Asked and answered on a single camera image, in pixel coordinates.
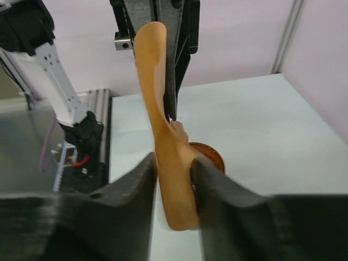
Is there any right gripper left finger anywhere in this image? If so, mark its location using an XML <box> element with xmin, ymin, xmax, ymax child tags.
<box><xmin>1</xmin><ymin>153</ymin><xmax>156</xmax><ymax>260</ymax></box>

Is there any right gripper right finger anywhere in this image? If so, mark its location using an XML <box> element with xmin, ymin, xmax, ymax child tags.
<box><xmin>191</xmin><ymin>158</ymin><xmax>347</xmax><ymax>260</ymax></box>

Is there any aluminium frame rail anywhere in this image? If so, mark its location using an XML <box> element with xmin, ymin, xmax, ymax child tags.
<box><xmin>271</xmin><ymin>0</ymin><xmax>306</xmax><ymax>74</ymax></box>

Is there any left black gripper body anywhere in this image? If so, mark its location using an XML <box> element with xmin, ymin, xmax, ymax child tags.
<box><xmin>108</xmin><ymin>0</ymin><xmax>201</xmax><ymax>55</ymax></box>

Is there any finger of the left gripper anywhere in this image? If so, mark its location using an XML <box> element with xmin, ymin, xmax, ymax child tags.
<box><xmin>123</xmin><ymin>0</ymin><xmax>157</xmax><ymax>35</ymax></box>
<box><xmin>156</xmin><ymin>0</ymin><xmax>200</xmax><ymax>121</ymax></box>

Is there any brown paper coffee filter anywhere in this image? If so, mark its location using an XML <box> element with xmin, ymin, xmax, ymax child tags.
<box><xmin>134</xmin><ymin>22</ymin><xmax>200</xmax><ymax>231</ymax></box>

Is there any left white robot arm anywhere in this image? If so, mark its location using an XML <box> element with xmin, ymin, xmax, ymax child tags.
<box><xmin>1</xmin><ymin>1</ymin><xmax>200</xmax><ymax>170</ymax></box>

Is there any amber plastic coffee dripper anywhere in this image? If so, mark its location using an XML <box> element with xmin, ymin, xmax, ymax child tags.
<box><xmin>189</xmin><ymin>142</ymin><xmax>225</xmax><ymax>173</ymax></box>

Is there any black mounting base plate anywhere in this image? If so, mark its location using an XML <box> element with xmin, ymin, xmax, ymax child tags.
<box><xmin>58</xmin><ymin>95</ymin><xmax>114</xmax><ymax>192</ymax></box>

